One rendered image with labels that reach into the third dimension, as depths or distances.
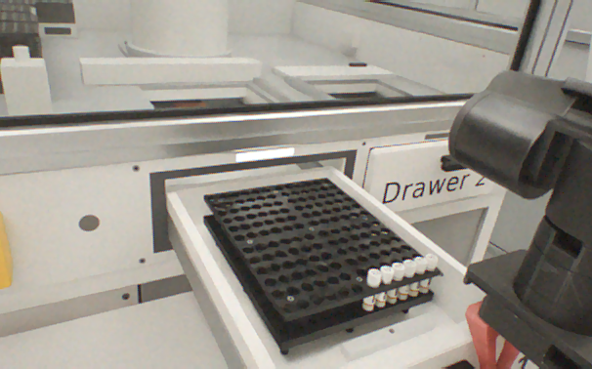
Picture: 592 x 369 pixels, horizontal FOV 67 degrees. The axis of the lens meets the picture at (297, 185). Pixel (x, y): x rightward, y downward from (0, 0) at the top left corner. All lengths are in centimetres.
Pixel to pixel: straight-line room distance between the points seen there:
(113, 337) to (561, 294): 45
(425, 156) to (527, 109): 43
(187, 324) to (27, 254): 19
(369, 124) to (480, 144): 36
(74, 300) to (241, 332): 31
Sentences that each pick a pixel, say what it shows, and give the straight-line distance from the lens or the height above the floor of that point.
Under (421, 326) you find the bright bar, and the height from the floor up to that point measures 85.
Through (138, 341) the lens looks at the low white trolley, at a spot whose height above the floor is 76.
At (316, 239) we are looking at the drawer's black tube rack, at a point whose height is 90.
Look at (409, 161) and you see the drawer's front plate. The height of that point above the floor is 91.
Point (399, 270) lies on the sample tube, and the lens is 44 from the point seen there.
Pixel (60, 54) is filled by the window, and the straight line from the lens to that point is 51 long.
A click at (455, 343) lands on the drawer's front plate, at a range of 36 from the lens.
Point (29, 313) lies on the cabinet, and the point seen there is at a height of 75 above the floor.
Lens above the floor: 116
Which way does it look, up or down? 26 degrees down
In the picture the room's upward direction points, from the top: 6 degrees clockwise
